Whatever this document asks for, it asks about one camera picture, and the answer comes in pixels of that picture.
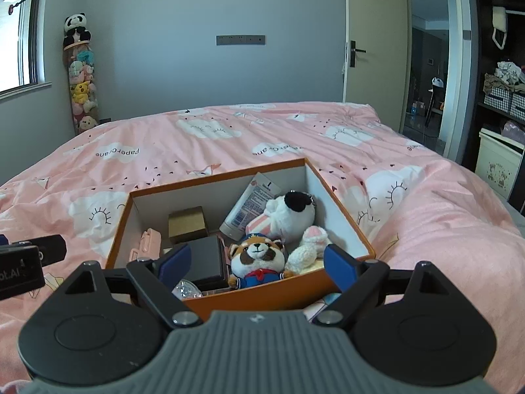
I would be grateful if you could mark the dark shelf unit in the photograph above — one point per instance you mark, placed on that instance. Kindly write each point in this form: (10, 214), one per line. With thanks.
(484, 49)

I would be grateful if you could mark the grey wall switch panel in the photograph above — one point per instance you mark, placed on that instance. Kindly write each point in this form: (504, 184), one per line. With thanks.
(241, 40)

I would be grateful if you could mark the white door frame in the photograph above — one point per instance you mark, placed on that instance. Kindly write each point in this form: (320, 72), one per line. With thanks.
(465, 90)

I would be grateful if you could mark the pink printed blanket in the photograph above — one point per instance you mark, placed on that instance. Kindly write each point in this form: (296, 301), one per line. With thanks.
(287, 139)

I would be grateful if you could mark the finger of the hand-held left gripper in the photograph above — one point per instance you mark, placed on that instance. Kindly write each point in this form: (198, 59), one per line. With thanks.
(3, 240)
(51, 249)

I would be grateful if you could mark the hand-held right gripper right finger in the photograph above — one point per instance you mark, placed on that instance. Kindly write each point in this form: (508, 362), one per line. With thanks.
(339, 266)

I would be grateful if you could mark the pink plastic bag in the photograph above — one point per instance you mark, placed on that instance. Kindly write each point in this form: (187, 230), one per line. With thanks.
(514, 131)

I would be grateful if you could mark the cream storage box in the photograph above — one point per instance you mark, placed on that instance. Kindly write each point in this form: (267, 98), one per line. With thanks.
(496, 164)

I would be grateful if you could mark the red panda plush blue hat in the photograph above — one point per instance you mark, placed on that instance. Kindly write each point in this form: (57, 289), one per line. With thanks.
(256, 254)

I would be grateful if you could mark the clear round glitter jar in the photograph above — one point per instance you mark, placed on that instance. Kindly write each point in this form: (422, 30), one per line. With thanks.
(188, 289)

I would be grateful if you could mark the black gift box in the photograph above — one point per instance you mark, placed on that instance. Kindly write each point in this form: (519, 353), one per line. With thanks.
(209, 258)

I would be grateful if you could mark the pile of crumpled clothes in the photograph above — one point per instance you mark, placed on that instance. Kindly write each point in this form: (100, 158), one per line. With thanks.
(508, 72)

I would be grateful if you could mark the white lotion tube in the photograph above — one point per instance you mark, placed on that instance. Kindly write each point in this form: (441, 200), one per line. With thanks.
(250, 205)

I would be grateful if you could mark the checkered storage bin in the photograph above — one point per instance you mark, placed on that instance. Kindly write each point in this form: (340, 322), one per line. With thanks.
(497, 101)
(519, 106)

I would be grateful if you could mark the clear tube of plush toys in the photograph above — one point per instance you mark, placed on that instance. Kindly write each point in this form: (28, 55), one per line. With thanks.
(82, 90)

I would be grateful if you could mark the gold gift box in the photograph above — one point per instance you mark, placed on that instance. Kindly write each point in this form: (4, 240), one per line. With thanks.
(186, 223)

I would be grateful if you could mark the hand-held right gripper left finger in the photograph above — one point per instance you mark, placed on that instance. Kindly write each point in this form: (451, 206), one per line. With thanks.
(177, 260)

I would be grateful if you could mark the pink plastic folding holder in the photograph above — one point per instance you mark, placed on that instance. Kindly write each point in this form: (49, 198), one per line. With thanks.
(149, 240)

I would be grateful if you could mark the orange cardboard box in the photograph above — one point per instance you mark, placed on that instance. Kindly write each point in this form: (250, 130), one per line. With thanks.
(246, 299)

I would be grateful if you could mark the white crochet bunny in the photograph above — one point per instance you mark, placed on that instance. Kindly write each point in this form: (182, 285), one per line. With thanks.
(303, 254)

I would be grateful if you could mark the white hanging bag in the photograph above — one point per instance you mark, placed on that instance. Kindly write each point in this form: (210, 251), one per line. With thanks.
(500, 16)

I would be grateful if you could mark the window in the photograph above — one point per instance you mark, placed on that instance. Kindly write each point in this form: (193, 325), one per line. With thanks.
(16, 28)

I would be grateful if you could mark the cream door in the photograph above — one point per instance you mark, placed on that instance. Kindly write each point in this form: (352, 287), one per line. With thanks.
(377, 28)

